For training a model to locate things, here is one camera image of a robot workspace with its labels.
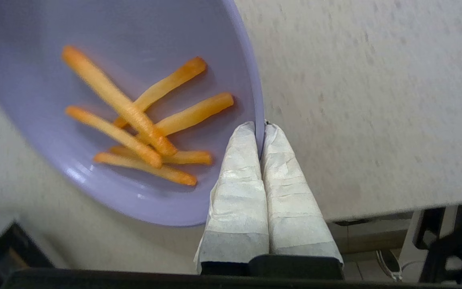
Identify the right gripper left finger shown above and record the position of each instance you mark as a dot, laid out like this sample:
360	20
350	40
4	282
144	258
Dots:
239	200

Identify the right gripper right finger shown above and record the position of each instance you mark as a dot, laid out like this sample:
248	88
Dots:
291	208

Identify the purple plate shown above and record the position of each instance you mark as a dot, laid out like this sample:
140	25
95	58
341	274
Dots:
142	44

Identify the dark glass microwave door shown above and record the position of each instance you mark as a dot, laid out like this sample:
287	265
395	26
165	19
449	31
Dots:
2	253

